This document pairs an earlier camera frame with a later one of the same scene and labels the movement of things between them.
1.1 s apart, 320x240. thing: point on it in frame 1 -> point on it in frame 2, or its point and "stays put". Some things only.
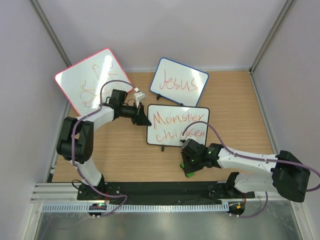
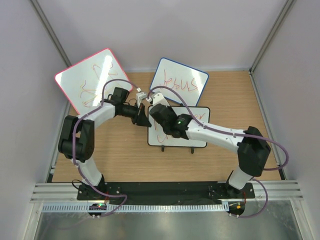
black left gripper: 140,119 stays put
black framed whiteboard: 168,122 stays put
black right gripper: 188,167 -> 170,109
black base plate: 162,191 stays put
